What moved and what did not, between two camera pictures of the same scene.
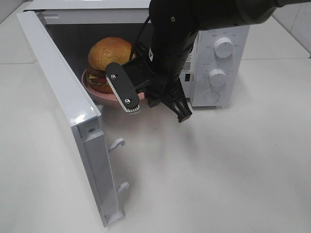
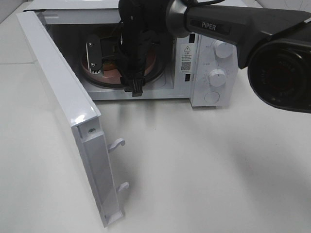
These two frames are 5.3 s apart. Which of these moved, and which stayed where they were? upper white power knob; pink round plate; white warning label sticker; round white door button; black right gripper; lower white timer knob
Moved: black right gripper; pink round plate
Stayed: white warning label sticker; lower white timer knob; upper white power knob; round white door button
